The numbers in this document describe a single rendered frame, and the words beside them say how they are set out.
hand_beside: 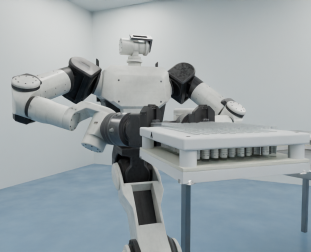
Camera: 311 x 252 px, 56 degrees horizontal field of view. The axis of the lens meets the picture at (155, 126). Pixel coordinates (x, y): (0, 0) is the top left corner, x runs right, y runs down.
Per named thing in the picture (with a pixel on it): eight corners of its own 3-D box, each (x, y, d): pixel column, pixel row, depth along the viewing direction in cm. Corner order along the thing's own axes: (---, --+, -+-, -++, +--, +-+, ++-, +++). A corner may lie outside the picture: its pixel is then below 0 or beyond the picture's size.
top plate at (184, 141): (310, 144, 51) (311, 132, 51) (182, 151, 43) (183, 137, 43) (231, 132, 74) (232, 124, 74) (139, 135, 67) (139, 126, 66)
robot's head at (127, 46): (118, 61, 118) (118, 39, 117) (143, 62, 121) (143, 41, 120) (122, 59, 112) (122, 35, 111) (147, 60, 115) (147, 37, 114)
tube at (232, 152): (236, 170, 51) (238, 127, 51) (230, 170, 51) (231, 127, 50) (232, 168, 52) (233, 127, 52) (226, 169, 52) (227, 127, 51)
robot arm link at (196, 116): (223, 104, 76) (206, 105, 88) (187, 104, 74) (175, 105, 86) (223, 152, 76) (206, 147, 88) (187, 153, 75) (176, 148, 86)
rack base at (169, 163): (309, 172, 52) (310, 158, 51) (182, 184, 44) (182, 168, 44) (231, 151, 75) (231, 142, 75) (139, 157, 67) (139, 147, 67)
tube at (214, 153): (219, 171, 50) (220, 128, 49) (212, 172, 50) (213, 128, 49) (215, 170, 51) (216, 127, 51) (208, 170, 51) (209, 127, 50)
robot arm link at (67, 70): (46, 89, 109) (71, 81, 120) (64, 104, 108) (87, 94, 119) (55, 64, 103) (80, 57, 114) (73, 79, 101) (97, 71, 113)
